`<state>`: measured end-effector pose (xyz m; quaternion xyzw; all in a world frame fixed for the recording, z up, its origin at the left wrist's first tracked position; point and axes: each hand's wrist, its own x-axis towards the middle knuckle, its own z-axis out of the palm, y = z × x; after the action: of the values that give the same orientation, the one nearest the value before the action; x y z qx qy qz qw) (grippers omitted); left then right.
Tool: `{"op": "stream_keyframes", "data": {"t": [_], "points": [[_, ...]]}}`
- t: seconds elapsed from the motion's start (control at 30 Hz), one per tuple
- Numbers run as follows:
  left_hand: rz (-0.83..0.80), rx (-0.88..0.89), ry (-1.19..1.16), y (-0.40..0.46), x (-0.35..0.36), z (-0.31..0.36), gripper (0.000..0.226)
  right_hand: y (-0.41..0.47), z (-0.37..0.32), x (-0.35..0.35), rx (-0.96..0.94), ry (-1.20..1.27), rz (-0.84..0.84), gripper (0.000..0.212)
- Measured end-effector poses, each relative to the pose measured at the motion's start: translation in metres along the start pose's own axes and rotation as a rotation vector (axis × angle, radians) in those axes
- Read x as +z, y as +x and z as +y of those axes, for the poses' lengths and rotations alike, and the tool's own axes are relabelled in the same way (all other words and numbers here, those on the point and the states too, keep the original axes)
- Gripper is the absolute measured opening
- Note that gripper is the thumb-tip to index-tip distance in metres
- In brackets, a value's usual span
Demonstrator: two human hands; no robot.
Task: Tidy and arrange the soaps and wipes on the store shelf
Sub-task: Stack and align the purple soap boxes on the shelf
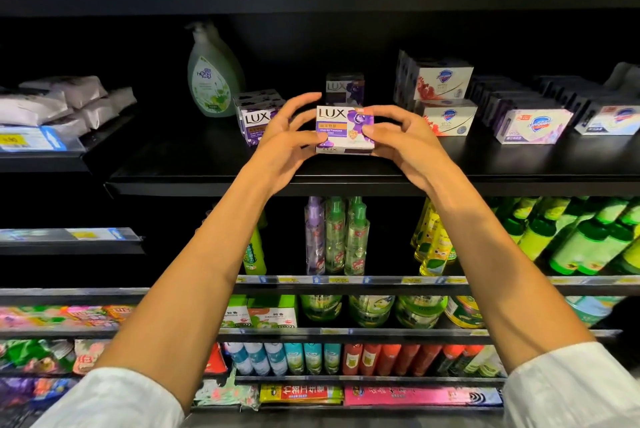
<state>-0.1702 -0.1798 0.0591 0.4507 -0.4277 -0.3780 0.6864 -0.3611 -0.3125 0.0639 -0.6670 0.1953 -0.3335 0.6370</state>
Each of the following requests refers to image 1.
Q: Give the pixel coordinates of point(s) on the black store shelf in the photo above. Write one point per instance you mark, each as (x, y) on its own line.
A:
(40, 162)
(560, 162)

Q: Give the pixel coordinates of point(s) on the green white box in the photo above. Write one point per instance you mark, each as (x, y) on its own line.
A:
(238, 315)
(273, 315)

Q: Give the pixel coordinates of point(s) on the red snack packet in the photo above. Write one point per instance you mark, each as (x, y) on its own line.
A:
(217, 361)

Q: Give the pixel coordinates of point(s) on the green lidded wipe tub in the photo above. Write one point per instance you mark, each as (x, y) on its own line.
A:
(372, 311)
(422, 313)
(322, 309)

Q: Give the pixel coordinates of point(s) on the strip of shelf price tags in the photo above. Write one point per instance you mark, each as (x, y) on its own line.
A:
(30, 139)

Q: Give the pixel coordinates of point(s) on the row of white pink soap boxes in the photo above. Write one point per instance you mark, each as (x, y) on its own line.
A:
(540, 125)

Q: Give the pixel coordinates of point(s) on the row of white red soap boxes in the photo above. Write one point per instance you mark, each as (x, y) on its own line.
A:
(445, 87)

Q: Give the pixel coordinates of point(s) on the row of purple soap boxes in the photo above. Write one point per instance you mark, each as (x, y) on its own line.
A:
(345, 89)

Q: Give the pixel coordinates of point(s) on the yellow red packets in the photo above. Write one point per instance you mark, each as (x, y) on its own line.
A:
(302, 395)

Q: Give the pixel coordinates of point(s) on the pale green pump soap bottle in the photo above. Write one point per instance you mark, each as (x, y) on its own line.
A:
(212, 77)

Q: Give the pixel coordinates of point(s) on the person's right hand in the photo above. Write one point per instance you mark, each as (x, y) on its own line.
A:
(410, 147)

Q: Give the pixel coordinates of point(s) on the person's left forearm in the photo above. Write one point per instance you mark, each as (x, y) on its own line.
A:
(180, 293)

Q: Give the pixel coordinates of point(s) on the person's left hand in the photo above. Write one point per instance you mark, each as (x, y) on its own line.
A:
(280, 147)

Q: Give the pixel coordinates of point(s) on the person's right forearm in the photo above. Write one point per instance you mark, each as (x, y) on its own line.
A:
(515, 278)

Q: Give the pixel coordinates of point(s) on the long pink packet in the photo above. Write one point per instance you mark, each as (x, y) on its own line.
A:
(420, 397)

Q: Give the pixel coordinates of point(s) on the pile of white wipe packets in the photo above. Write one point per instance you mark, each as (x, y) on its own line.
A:
(55, 107)

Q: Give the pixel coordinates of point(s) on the white floral wipe packet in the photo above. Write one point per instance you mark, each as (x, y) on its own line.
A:
(225, 393)

